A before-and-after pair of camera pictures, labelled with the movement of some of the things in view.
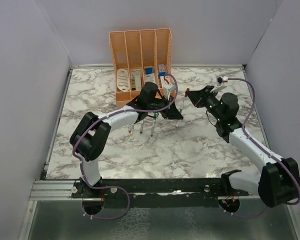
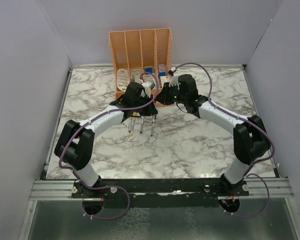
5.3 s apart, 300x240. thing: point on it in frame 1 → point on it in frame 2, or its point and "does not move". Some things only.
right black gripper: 198,97 → 163,97
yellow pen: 132,130 does not move
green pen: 155,118 does not move
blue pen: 141,127 does not move
